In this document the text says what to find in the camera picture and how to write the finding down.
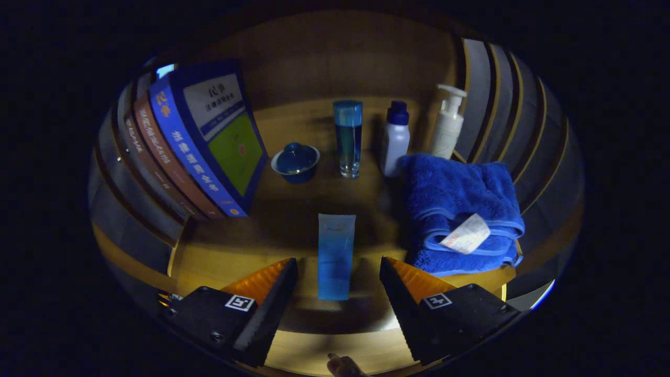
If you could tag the dark brown book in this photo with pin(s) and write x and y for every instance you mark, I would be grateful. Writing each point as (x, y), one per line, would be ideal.
(157, 173)

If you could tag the wooden countertop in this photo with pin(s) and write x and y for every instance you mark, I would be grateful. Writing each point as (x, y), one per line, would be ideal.
(293, 209)

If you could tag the blue lidded teacup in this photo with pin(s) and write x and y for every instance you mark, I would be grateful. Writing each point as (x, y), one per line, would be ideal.
(296, 162)

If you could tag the reddish brown book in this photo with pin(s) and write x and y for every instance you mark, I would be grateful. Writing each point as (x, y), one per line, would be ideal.
(175, 167)

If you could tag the blue folded towel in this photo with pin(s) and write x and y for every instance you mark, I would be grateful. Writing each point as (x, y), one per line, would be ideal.
(455, 188)

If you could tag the wooden drawer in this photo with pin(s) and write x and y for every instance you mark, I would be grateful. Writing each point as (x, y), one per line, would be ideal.
(314, 350)

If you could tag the blue cosmetic tube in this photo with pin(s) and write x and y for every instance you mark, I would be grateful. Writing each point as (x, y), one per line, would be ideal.
(336, 256)

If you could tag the white pump bottle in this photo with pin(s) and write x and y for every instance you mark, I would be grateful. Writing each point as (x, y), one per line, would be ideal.
(447, 131)

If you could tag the blue book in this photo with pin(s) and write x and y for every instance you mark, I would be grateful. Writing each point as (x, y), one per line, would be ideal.
(230, 141)

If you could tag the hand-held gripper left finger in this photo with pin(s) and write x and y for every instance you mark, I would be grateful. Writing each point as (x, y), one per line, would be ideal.
(272, 306)

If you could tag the white bottle with blue cap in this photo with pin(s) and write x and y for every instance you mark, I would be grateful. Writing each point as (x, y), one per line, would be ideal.
(395, 144)

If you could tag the wooden cabinet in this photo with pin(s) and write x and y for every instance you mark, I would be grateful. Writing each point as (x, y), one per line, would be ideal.
(324, 57)

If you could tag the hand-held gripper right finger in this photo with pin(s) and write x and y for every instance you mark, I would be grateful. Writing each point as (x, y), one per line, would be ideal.
(403, 306)

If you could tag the teal glass bottle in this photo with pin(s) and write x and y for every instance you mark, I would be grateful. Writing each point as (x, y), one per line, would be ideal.
(348, 141)

